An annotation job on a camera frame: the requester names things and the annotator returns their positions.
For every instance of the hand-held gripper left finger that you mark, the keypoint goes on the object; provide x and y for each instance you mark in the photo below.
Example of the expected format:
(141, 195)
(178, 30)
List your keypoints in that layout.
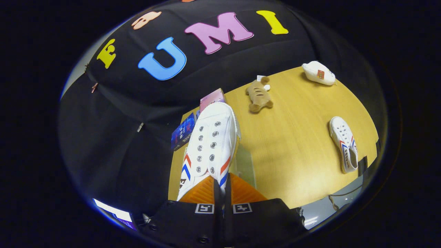
(186, 224)

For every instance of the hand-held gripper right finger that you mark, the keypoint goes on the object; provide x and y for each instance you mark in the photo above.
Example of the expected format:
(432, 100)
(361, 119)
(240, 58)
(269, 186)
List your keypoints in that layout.
(265, 224)

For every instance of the green fabric storage box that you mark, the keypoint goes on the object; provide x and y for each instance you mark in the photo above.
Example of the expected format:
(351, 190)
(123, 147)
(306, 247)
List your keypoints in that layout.
(246, 165)

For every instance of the white striped canvas shoe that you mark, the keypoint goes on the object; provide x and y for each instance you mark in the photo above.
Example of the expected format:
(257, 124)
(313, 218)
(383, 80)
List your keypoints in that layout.
(210, 137)
(341, 134)

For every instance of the lit screen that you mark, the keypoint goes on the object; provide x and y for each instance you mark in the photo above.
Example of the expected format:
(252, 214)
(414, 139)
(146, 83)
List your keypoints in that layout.
(112, 210)

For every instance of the dark blue book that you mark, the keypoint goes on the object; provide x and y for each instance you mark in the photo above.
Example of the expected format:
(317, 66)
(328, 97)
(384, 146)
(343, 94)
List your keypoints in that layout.
(182, 132)

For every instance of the black backdrop cloth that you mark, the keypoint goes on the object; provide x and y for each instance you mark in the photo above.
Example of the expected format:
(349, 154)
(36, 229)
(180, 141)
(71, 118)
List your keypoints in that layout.
(120, 137)

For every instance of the black table edge clamp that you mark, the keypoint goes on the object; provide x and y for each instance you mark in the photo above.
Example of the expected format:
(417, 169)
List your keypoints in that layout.
(378, 147)
(362, 166)

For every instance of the brown plush toy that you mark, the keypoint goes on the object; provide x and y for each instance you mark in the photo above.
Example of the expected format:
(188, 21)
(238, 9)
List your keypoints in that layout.
(258, 96)

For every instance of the white plush toy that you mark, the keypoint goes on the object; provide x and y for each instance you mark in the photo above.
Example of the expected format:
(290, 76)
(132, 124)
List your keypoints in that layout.
(317, 72)

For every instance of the wooden clothespin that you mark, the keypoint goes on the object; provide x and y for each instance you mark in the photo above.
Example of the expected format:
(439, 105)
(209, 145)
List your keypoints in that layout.
(94, 88)

